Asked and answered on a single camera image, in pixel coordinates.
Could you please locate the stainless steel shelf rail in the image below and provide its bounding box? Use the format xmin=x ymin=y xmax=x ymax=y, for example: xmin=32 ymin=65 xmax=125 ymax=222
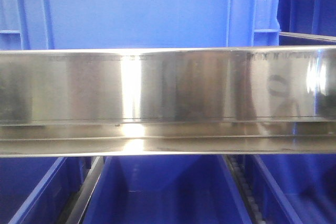
xmin=1 ymin=46 xmax=335 ymax=157

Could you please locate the right white roller track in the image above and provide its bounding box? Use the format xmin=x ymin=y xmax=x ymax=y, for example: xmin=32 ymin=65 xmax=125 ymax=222
xmin=223 ymin=155 xmax=266 ymax=224

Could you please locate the large light blue crate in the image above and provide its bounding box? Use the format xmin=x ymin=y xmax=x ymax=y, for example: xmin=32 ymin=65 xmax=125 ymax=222
xmin=1 ymin=0 xmax=280 ymax=50

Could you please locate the dark blue upper right bin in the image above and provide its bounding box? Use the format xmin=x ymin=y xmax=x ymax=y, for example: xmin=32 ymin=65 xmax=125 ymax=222
xmin=277 ymin=0 xmax=335 ymax=46

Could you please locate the left metal roller track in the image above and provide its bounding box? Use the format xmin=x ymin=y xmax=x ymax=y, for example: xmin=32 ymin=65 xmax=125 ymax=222
xmin=56 ymin=156 xmax=104 ymax=223

